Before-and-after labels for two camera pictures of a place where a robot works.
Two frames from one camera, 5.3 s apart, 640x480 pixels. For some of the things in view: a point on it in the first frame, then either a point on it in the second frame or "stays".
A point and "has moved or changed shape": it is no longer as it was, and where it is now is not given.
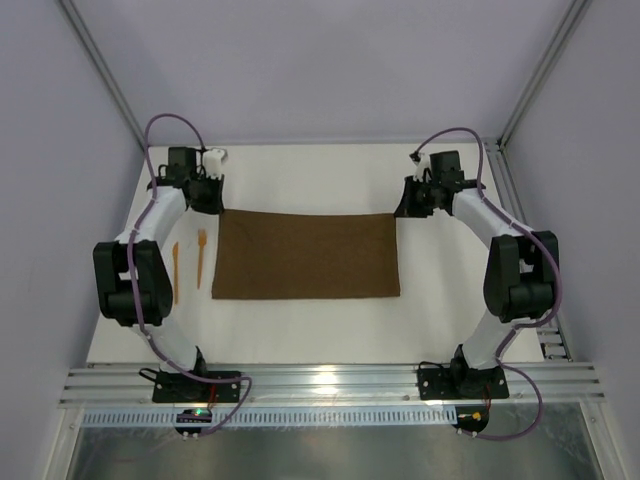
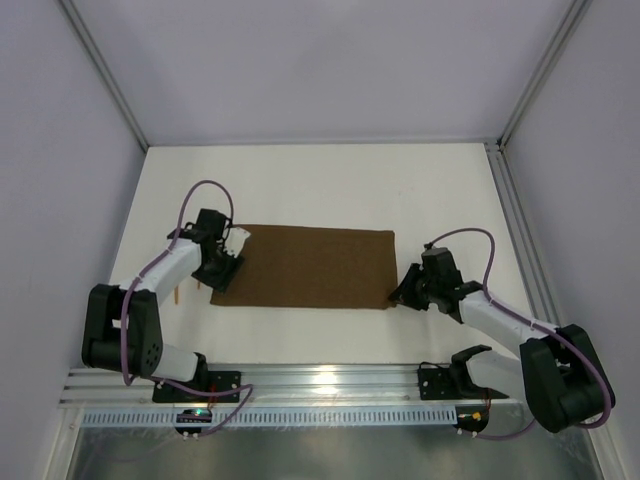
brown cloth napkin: [305, 255] has moved or changed shape
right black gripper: [410, 198] → [413, 288]
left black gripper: [208, 195] → [218, 272]
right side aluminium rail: [550, 341] stays
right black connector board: [472, 418] stays
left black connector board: [193, 415] stays
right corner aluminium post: [572, 21] stays
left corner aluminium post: [100, 65] stays
